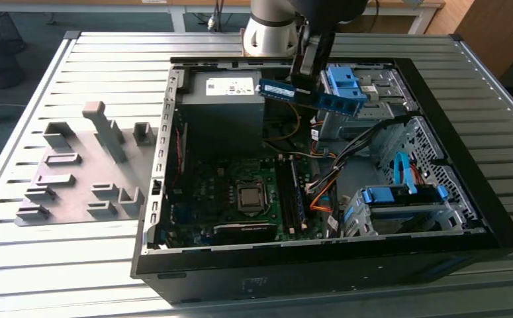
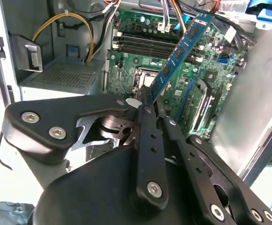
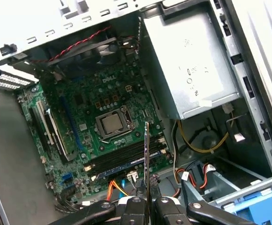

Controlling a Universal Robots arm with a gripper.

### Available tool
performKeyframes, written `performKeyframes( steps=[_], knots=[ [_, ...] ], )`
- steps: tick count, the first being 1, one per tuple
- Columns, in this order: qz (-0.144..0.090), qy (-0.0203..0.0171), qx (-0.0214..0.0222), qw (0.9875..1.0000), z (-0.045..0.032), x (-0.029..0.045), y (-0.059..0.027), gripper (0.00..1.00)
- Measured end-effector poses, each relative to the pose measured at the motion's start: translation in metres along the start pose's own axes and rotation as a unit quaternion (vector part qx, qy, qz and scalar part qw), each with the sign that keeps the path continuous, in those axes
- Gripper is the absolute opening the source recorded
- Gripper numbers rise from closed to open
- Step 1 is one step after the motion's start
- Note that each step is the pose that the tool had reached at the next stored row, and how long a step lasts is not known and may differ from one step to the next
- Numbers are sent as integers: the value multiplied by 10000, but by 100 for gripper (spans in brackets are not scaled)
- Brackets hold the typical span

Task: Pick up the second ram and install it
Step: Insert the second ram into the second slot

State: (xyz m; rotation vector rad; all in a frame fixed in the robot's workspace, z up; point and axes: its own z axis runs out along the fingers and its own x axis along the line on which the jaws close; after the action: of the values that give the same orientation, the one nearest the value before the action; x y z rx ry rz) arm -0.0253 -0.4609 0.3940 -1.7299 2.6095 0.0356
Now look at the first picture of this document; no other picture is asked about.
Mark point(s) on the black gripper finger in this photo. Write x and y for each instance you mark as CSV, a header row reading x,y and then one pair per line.
x,y
296,71
320,49

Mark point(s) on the blue RAM stick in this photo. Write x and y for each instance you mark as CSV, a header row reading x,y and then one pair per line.
x,y
336,104

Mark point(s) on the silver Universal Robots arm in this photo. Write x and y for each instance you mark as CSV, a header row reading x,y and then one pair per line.
x,y
267,36

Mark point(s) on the black RAM slot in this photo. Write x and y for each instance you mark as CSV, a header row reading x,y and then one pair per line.
x,y
284,192

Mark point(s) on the large blue drive latch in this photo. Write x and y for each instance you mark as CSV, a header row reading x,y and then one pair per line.
x,y
344,83

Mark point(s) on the grey power supply unit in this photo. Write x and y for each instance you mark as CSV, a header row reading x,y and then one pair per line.
x,y
220,119

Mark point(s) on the grey metal drive cage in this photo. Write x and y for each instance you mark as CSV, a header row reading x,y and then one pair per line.
x,y
371,124

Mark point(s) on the CPU socket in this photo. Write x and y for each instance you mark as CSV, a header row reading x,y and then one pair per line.
x,y
252,185

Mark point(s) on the silver CPU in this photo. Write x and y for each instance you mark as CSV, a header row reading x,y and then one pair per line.
x,y
252,197

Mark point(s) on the brown wooden cabinet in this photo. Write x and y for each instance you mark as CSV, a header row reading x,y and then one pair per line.
x,y
498,33

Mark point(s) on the hard disk in blue carrier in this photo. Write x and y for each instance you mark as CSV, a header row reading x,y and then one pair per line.
x,y
377,195

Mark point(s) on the green motherboard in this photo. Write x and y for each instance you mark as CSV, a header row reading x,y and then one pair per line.
x,y
203,198

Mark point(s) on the blue disk bay latch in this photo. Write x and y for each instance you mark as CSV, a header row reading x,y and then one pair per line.
x,y
349,215

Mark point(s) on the long white desk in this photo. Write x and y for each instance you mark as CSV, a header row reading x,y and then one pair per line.
x,y
105,7

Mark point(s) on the grey metal disk bay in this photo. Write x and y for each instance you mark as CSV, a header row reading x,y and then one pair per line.
x,y
411,208

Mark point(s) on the black graphics card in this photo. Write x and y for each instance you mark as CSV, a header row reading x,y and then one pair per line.
x,y
245,233

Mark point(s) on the grey parts rack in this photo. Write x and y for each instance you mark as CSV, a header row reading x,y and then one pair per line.
x,y
84,165

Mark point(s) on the black PC case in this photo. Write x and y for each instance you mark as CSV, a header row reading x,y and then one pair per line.
x,y
283,275

